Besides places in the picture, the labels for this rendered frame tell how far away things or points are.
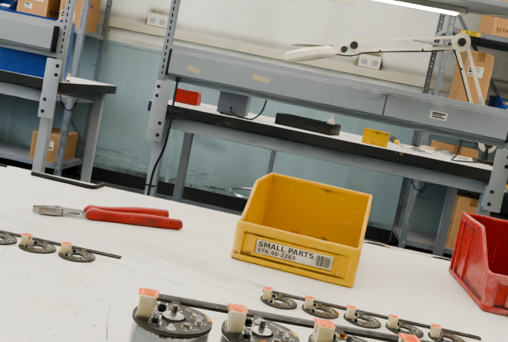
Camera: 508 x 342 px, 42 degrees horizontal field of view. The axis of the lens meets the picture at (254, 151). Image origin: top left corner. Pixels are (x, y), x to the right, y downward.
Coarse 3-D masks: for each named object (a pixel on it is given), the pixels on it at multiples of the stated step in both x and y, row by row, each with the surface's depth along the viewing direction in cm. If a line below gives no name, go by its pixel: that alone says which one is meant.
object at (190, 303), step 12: (156, 300) 22; (168, 300) 22; (180, 300) 22; (192, 300) 23; (252, 312) 23; (264, 312) 23; (288, 324) 23; (300, 324) 23; (312, 324) 23; (360, 336) 23; (372, 336) 23; (384, 336) 23; (396, 336) 23
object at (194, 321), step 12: (132, 312) 21; (180, 312) 21; (192, 312) 22; (144, 324) 20; (156, 324) 20; (168, 324) 20; (180, 324) 20; (192, 324) 21; (204, 324) 21; (180, 336) 20; (192, 336) 20
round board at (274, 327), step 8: (248, 320) 21; (224, 328) 21; (272, 328) 22; (280, 328) 21; (288, 328) 22; (232, 336) 20; (240, 336) 20; (248, 336) 20; (256, 336) 21; (272, 336) 21; (280, 336) 21; (288, 336) 21; (296, 336) 21
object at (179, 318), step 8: (168, 312) 21; (168, 320) 20; (176, 320) 20; (136, 328) 20; (136, 336) 20; (144, 336) 20; (152, 336) 20; (160, 336) 20; (168, 336) 20; (200, 336) 20; (208, 336) 21
